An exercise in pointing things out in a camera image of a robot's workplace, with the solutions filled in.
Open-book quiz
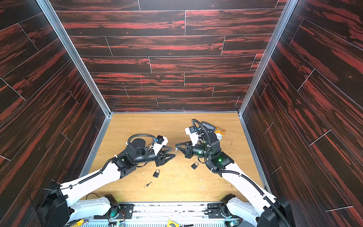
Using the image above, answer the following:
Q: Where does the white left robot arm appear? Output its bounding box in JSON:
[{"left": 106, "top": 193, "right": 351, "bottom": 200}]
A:
[{"left": 35, "top": 134, "right": 175, "bottom": 227}]

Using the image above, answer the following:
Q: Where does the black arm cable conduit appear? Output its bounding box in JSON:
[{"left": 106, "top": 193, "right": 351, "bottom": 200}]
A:
[
  {"left": 191, "top": 118, "right": 293, "bottom": 227},
  {"left": 67, "top": 134, "right": 158, "bottom": 188}
]

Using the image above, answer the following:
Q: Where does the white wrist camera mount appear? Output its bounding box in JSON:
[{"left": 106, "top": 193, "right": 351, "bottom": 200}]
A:
[
  {"left": 185, "top": 126, "right": 202, "bottom": 146},
  {"left": 152, "top": 135, "right": 168, "bottom": 155}
]

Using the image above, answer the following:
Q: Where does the orange snack packet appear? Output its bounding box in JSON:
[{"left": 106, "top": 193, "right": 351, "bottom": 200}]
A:
[{"left": 214, "top": 127, "right": 226, "bottom": 135}]

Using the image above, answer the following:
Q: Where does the yellow tool at front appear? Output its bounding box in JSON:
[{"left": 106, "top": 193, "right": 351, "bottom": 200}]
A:
[{"left": 167, "top": 220, "right": 180, "bottom": 227}]

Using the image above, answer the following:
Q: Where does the aluminium corner post right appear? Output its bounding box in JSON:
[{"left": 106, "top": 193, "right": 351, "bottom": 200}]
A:
[{"left": 239, "top": 0, "right": 298, "bottom": 120}]

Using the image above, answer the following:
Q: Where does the aluminium corner post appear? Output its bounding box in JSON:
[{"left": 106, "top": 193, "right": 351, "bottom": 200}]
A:
[
  {"left": 239, "top": 0, "right": 298, "bottom": 120},
  {"left": 36, "top": 0, "right": 112, "bottom": 118}
]

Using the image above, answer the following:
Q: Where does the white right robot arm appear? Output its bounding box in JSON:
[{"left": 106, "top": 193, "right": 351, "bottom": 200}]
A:
[{"left": 176, "top": 141, "right": 296, "bottom": 227}]

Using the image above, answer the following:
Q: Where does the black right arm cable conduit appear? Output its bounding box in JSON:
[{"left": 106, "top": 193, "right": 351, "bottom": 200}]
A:
[{"left": 191, "top": 118, "right": 293, "bottom": 227}]

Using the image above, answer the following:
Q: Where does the white label roll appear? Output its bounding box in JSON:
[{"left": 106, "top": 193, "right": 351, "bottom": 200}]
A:
[{"left": 216, "top": 133, "right": 223, "bottom": 141}]

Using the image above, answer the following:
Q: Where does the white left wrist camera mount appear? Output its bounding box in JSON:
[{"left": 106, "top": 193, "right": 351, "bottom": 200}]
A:
[{"left": 152, "top": 135, "right": 168, "bottom": 155}]

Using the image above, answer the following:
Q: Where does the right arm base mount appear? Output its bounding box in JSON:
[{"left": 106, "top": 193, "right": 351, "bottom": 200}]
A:
[{"left": 204, "top": 194, "right": 243, "bottom": 220}]

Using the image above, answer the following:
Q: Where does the aluminium corner post left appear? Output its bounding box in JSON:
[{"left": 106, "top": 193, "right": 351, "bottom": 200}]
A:
[{"left": 36, "top": 0, "right": 112, "bottom": 118}]

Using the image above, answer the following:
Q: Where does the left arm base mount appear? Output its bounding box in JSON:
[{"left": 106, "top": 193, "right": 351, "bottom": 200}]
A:
[{"left": 94, "top": 194, "right": 134, "bottom": 220}]

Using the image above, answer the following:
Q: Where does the dark padlock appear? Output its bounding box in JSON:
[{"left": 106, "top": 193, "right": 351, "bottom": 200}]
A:
[{"left": 191, "top": 162, "right": 199, "bottom": 170}]

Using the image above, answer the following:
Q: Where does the black desktop calculator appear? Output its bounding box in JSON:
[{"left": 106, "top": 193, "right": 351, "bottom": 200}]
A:
[{"left": 201, "top": 122, "right": 216, "bottom": 133}]

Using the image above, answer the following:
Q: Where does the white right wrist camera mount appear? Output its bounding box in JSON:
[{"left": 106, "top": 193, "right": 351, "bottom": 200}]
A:
[{"left": 185, "top": 126, "right": 202, "bottom": 146}]

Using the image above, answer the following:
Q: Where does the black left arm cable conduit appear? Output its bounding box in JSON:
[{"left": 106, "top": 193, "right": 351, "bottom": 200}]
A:
[{"left": 67, "top": 134, "right": 158, "bottom": 188}]

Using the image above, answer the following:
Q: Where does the grey padlock near left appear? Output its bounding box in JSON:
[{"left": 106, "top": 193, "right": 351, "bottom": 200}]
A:
[{"left": 153, "top": 169, "right": 160, "bottom": 178}]

